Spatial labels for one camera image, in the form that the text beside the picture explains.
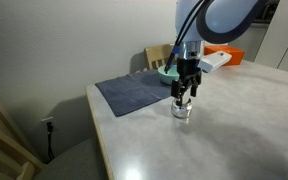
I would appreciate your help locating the dark background appliance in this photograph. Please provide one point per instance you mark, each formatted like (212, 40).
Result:
(270, 10)

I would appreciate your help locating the clear glass bottle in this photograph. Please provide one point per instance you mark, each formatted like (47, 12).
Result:
(181, 111)

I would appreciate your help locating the white cabinet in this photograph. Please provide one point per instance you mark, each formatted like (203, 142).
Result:
(284, 36)

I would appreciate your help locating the dark blue towel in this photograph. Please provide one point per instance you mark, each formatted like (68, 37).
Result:
(134, 91)

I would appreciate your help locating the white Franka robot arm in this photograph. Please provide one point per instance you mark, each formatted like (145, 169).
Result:
(227, 16)

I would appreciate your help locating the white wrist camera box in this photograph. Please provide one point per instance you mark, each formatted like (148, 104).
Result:
(214, 62)

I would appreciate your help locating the orange box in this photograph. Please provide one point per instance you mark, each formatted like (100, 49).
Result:
(232, 53)

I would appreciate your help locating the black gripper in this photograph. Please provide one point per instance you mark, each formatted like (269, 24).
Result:
(190, 69)

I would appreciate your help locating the light wooden chair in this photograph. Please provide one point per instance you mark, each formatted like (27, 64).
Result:
(157, 56)

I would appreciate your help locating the teal bowl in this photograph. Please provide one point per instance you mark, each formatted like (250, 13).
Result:
(166, 78)

